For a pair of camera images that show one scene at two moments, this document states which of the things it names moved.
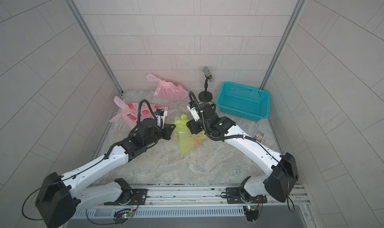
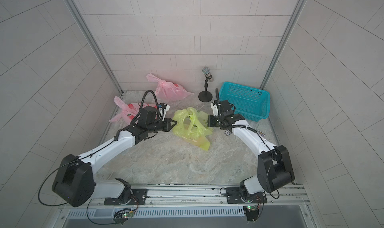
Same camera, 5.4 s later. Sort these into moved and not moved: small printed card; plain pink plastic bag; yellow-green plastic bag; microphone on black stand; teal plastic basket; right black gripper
Moved: yellow-green plastic bag; right black gripper
Not moved: plain pink plastic bag; teal plastic basket; microphone on black stand; small printed card
